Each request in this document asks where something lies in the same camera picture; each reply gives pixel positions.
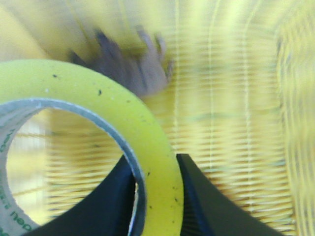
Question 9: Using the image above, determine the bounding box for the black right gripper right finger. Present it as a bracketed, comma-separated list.
[177, 153, 281, 236]

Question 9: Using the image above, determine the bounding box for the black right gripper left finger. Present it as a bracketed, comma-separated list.
[28, 157, 135, 236]

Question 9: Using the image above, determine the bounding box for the yellow tape roll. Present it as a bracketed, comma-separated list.
[0, 59, 184, 236]

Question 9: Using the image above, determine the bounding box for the yellow wicker basket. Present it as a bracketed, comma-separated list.
[0, 0, 315, 236]

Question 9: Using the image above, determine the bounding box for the brown hair claw clip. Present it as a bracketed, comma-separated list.
[69, 27, 174, 97]

